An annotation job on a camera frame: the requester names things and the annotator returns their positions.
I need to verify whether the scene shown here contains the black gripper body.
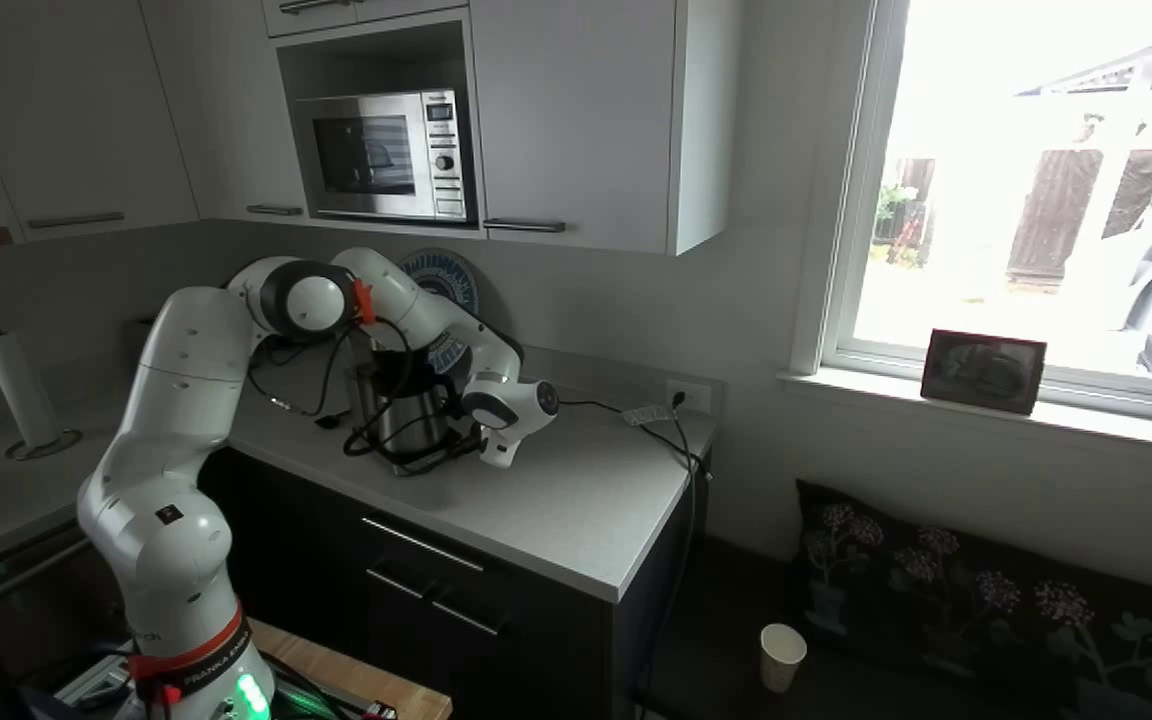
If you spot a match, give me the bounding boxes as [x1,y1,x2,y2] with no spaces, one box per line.
[415,377,492,463]

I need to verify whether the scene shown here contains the blue white decorative plate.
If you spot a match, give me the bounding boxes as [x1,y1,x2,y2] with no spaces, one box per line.
[398,248,487,325]

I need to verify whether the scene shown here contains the black lower drawer cabinet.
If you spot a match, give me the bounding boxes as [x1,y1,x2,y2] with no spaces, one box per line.
[187,444,712,720]

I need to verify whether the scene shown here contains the wooden table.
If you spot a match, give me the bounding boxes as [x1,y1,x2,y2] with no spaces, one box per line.
[245,616,456,720]

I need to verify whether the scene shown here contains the silver microwave oven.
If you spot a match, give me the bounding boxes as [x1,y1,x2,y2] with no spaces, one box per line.
[293,83,476,229]

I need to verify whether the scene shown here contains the white upper cabinet with niche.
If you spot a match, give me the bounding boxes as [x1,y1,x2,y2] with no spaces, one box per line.
[259,0,747,259]

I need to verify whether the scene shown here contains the white paper cup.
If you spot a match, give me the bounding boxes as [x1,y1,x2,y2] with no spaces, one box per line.
[755,619,812,700]

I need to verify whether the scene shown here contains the white paper towel roll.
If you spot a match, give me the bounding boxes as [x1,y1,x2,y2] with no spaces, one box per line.
[0,325,86,463]

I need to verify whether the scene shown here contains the white upper cabinet doors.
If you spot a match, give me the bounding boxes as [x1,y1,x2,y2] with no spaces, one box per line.
[0,0,312,248]

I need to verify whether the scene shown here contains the dark floral bench cushion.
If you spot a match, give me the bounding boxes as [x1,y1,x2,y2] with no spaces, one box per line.
[793,481,1152,720]

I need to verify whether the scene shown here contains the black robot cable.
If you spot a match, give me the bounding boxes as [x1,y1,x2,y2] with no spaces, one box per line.
[245,310,479,470]

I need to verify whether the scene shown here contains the black kettle power cable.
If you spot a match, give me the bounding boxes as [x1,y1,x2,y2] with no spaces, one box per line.
[546,391,716,535]

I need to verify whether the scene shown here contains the white wall power outlet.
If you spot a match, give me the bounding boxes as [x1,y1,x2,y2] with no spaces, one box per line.
[662,377,716,415]

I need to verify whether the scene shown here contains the white window frame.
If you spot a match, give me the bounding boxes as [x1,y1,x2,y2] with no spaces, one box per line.
[788,0,1152,431]

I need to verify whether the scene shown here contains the dark picture frame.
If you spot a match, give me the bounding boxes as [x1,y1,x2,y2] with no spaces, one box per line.
[921,329,1050,419]

